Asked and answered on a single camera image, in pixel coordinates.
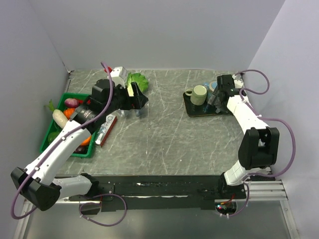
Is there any green lettuce toy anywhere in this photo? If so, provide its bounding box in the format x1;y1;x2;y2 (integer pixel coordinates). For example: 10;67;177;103
127;73;149;93

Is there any green bell pepper toy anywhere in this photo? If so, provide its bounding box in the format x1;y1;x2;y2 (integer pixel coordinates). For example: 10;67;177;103
48;131;60;144

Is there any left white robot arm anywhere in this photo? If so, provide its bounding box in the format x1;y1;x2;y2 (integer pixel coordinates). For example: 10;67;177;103
11;79;148;211

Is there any red toothpaste box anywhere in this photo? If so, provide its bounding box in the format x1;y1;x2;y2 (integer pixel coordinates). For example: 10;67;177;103
95;114;117;147

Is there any orange carrot toy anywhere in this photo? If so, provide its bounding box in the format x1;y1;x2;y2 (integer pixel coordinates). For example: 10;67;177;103
80;136;92;146

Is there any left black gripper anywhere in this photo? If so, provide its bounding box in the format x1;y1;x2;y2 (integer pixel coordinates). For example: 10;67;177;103
103;82;148;116

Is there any grey plastic measuring cup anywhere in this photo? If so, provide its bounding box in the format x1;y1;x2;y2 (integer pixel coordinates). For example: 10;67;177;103
117;110;131;118

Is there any grey-blue hexagonal mug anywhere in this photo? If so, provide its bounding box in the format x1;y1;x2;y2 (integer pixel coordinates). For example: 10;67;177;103
206;94;226;114

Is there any purple onion toy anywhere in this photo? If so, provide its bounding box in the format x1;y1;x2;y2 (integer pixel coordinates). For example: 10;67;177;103
64;98;79;108

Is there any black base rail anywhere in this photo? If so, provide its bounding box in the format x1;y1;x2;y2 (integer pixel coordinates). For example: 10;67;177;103
68;174;275;213

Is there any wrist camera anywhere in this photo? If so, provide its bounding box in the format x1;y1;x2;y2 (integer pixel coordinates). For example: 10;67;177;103
232;74;244;89
110;66;128;88

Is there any blue butterfly mug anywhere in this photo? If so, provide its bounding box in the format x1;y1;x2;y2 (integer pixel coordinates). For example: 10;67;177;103
209;81;217;92

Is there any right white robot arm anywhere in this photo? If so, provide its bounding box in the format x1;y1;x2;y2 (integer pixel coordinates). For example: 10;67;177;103
214;75;280;199

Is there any green ceramic mug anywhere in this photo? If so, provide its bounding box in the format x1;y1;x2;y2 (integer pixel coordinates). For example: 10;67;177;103
184;85;207;106

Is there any white radish toy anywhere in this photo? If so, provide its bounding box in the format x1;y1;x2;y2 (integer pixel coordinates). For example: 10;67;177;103
52;109;68;128

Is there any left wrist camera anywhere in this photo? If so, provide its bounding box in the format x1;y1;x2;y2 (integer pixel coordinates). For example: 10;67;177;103
110;66;128;88

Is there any black gold-rimmed tray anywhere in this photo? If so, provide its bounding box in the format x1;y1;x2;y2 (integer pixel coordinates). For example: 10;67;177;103
183;92;229;118

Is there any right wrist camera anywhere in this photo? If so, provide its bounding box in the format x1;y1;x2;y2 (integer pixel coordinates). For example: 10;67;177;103
232;74;244;89

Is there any orange pumpkin toy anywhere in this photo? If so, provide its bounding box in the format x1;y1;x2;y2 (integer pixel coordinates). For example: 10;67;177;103
63;108;75;119

